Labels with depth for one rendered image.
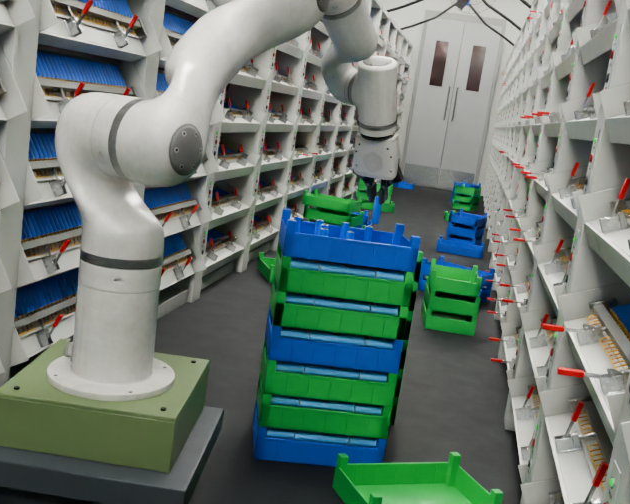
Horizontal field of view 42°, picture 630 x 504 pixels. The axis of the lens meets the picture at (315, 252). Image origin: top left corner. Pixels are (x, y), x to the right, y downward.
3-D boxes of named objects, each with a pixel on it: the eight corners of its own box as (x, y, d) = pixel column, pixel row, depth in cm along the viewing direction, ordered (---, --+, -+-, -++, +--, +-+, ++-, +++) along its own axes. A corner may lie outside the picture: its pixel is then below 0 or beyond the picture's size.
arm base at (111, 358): (20, 384, 120) (28, 259, 116) (86, 348, 138) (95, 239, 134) (141, 411, 116) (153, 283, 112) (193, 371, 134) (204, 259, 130)
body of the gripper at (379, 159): (349, 131, 182) (350, 176, 188) (393, 138, 178) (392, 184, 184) (362, 118, 188) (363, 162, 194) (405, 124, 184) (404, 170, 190)
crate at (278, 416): (258, 426, 189) (263, 393, 188) (256, 395, 209) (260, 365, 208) (386, 439, 193) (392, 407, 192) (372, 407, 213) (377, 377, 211)
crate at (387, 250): (282, 255, 183) (287, 220, 181) (278, 240, 202) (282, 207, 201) (415, 272, 186) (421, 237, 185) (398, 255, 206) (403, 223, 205)
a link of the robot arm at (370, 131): (350, 123, 180) (350, 136, 182) (388, 129, 177) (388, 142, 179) (365, 109, 187) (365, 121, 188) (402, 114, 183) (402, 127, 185)
